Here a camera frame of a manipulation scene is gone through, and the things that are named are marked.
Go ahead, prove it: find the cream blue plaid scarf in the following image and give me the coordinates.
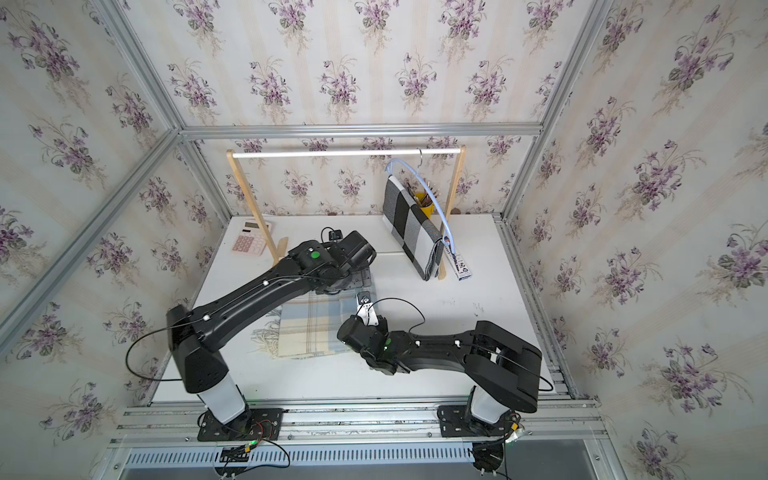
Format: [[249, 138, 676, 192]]
[[250, 270, 376, 360]]

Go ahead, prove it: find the black white checkered scarf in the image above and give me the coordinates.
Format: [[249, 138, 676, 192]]
[[382, 175, 444, 281]]

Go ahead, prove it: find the light blue clothes hanger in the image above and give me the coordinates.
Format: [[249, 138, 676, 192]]
[[385, 157, 457, 255]]

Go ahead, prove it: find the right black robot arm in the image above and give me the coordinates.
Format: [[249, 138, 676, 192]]
[[337, 315, 543, 413]]

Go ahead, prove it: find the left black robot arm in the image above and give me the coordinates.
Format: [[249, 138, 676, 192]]
[[166, 231, 376, 425]]

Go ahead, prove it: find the blue white pencil box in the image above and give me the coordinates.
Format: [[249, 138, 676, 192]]
[[446, 249, 472, 281]]

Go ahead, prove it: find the wooden clothes rack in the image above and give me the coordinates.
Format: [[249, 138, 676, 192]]
[[226, 145, 467, 264]]

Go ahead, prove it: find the yellow pencil cup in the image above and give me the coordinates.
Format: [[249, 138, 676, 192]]
[[415, 191, 435, 218]]

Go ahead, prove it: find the pink calculator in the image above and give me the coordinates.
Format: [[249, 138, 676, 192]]
[[231, 220, 267, 257]]

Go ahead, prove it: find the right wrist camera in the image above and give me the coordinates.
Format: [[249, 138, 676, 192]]
[[356, 290, 379, 326]]

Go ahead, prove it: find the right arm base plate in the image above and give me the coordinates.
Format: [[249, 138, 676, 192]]
[[437, 404, 523, 438]]

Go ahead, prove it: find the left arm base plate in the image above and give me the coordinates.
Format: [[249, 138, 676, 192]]
[[197, 408, 284, 442]]

